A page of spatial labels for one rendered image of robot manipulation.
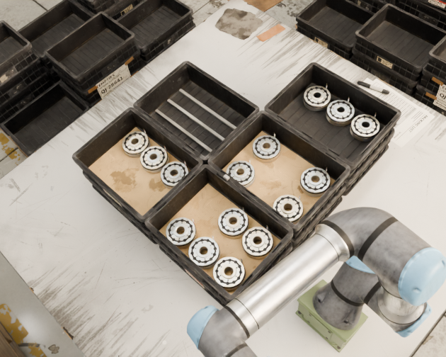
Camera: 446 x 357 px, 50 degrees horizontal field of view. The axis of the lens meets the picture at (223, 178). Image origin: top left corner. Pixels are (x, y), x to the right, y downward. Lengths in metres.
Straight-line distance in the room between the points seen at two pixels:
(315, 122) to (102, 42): 1.42
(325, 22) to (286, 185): 1.56
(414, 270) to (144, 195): 1.06
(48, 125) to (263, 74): 1.29
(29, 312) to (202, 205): 1.30
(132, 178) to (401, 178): 1.01
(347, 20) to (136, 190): 1.82
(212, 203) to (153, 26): 1.55
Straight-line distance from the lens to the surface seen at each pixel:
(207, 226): 1.66
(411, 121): 2.09
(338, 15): 3.12
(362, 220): 1.02
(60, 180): 2.07
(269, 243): 1.59
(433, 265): 1.00
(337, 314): 1.50
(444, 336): 2.50
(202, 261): 1.58
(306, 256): 0.99
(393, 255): 1.00
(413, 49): 2.82
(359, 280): 1.43
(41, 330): 2.64
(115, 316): 1.76
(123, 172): 1.83
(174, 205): 1.66
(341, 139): 1.83
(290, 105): 1.92
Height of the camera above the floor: 2.33
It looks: 59 degrees down
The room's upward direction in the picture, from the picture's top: 11 degrees counter-clockwise
